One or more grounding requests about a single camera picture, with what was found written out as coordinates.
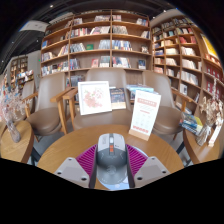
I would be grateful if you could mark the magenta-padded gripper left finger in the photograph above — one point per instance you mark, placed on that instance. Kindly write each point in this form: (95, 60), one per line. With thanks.
(70, 170)

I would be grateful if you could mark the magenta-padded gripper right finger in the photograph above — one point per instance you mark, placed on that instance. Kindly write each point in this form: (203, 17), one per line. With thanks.
(153, 170)

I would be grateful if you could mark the grey computer mouse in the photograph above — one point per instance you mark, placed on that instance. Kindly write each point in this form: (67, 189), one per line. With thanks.
(111, 156)

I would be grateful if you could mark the round light blue mouse pad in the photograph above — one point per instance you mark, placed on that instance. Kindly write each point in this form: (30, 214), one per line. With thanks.
(144, 155)

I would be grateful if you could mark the wooden side table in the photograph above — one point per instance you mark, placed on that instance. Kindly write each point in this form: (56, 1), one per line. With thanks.
(16, 150)
(200, 151)

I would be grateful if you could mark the red and white sign card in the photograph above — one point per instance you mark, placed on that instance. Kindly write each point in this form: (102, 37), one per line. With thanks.
(145, 115)

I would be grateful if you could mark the stack of books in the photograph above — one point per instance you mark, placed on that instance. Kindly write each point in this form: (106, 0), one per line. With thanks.
(191, 123)

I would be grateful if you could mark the glass vase with dried flowers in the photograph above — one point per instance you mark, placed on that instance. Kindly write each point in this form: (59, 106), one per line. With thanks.
(202, 135)

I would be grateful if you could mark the glass vase with pink flowers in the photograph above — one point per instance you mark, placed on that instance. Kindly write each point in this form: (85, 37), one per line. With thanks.
(14, 133)

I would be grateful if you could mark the small white sign card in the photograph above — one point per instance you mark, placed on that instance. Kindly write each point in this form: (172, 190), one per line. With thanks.
(215, 135)

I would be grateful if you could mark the white framed flower picture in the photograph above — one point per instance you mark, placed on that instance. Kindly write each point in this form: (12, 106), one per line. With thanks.
(94, 98)

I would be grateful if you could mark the dark cover book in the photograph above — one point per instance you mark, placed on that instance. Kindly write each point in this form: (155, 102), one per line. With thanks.
(118, 98)

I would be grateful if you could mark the light blue book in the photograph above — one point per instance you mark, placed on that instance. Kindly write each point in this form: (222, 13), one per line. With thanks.
(140, 88)

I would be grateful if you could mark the distant wooden bookshelf unit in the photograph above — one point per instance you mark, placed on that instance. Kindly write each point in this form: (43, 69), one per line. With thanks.
(16, 66)

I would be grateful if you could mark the angled wooden bookshelf unit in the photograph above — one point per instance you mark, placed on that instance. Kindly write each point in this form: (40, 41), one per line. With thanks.
(186, 56)

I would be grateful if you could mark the wide wooden bookshelf unit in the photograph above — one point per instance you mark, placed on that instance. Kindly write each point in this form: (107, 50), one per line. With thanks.
(96, 43)

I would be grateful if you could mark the white hanging ceiling panel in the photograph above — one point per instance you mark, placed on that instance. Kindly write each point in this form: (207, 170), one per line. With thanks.
(33, 26)

